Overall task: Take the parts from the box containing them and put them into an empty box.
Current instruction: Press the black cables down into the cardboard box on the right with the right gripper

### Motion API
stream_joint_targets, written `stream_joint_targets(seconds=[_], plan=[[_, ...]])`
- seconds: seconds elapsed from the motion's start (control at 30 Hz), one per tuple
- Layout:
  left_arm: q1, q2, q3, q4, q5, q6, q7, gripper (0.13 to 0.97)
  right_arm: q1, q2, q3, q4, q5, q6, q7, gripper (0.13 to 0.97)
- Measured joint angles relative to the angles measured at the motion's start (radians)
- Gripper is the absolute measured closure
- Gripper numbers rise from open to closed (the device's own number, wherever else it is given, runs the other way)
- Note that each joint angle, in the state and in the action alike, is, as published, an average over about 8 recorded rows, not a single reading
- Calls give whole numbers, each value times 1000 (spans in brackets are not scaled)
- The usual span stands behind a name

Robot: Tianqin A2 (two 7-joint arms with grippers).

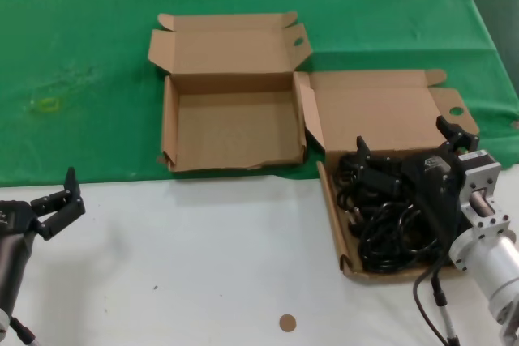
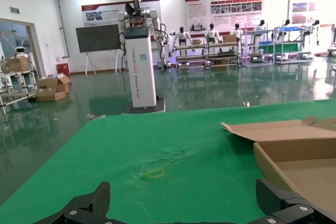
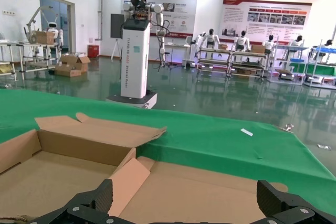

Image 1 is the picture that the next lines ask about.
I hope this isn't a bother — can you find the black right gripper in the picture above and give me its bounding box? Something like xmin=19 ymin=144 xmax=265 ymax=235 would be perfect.
xmin=355 ymin=116 xmax=480 ymax=250

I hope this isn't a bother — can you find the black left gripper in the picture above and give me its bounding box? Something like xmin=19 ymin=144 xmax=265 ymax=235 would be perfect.
xmin=0 ymin=166 xmax=87 ymax=311

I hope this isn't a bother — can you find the open brown cardboard box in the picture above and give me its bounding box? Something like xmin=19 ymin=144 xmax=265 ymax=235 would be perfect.
xmin=292 ymin=69 xmax=481 ymax=285

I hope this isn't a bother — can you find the brown cardboard box torn corner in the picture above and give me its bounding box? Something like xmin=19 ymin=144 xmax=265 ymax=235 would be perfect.
xmin=146 ymin=11 xmax=315 ymax=173

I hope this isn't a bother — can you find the green table cloth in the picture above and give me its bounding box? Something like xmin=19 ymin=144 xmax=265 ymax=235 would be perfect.
xmin=0 ymin=0 xmax=519 ymax=188

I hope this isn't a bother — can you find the round brown sticker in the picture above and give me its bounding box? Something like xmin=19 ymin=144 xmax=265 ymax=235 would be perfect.
xmin=278 ymin=314 xmax=297 ymax=333

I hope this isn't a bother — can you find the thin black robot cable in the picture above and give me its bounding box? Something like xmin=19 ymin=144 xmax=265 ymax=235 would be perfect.
xmin=412 ymin=257 xmax=449 ymax=346

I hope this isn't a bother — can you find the black grey connector cable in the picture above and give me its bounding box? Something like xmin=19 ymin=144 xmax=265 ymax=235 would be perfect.
xmin=10 ymin=316 xmax=38 ymax=346
xmin=430 ymin=271 xmax=462 ymax=346

